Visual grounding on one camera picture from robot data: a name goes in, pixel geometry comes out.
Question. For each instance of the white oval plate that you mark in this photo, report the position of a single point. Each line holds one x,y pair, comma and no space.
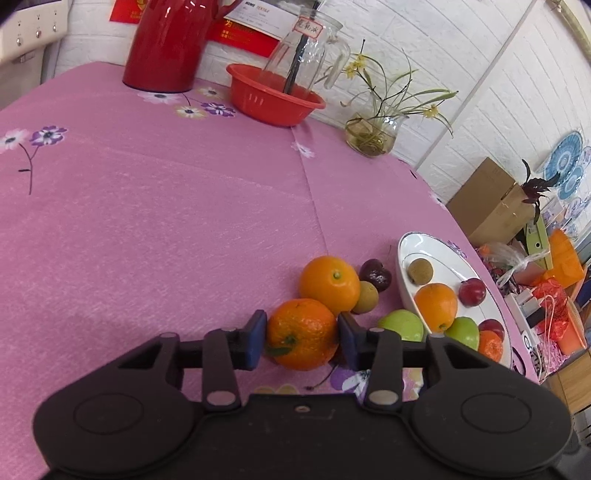
451,269

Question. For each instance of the blue patterned wall plates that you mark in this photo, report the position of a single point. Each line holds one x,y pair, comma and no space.
570,162

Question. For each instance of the green apple on table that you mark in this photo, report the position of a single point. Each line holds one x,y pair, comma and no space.
406,323

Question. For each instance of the red plastic basket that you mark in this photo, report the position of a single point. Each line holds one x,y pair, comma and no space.
266,104

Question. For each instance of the green apple on plate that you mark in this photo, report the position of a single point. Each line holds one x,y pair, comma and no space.
466,331

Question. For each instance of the red plum on plate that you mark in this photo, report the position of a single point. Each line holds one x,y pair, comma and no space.
472,292

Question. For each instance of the cardboard box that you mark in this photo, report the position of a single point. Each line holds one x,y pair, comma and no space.
490,206

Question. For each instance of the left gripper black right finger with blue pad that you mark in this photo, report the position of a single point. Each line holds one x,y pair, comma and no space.
464,410

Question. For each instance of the dark purple leaf plant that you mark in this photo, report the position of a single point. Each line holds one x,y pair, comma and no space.
535,188

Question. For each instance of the clear glass pitcher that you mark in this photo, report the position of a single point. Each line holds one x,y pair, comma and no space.
310,53

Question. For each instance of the green file box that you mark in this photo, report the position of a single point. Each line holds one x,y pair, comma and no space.
537,243

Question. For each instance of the white appliance with buttons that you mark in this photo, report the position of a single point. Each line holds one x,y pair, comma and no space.
33,26

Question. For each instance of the pink floral tablecloth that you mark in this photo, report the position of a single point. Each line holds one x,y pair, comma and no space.
124,216

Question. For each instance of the dark red cherry pair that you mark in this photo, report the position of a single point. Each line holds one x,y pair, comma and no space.
374,272

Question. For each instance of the red and white wall poster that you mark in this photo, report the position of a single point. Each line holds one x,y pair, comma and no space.
254,26

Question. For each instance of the small mandarin on plate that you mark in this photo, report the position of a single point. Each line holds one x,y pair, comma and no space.
491,345

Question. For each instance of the brown longan on table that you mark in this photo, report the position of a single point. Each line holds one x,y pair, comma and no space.
368,299

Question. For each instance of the orange on plate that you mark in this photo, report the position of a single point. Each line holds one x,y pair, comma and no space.
438,305

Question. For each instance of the glass vase with orchid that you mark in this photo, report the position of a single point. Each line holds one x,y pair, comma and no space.
381,101

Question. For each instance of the mandarin orange with leaf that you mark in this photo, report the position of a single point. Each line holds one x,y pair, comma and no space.
302,335

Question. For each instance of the large smooth orange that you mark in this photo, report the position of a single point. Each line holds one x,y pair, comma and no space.
331,281

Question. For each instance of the red mesh bag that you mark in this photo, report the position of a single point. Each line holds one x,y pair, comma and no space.
553,300

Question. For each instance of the dark red plum plate edge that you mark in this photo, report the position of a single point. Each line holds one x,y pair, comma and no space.
494,326

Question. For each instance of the orange plastic bag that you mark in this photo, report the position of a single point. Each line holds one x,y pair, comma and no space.
566,266

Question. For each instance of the brown longan on plate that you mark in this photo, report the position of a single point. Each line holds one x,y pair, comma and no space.
420,271

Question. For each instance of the red thermos jug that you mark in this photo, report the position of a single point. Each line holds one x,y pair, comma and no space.
168,43

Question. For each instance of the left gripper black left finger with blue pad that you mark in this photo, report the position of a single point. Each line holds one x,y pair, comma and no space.
142,407

